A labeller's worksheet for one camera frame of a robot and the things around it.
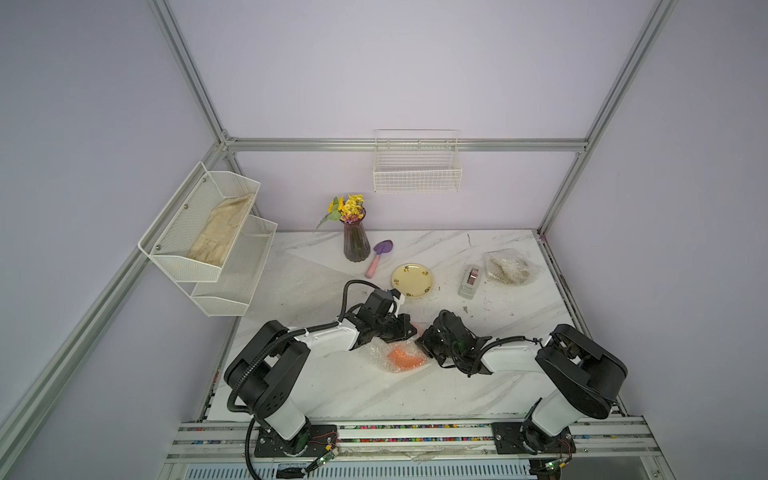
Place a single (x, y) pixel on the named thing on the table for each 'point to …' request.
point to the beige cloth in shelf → (220, 229)
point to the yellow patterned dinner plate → (508, 269)
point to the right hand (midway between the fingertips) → (406, 346)
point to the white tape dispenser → (470, 281)
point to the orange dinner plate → (402, 360)
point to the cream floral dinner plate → (413, 280)
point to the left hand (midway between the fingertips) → (416, 334)
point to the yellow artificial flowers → (347, 210)
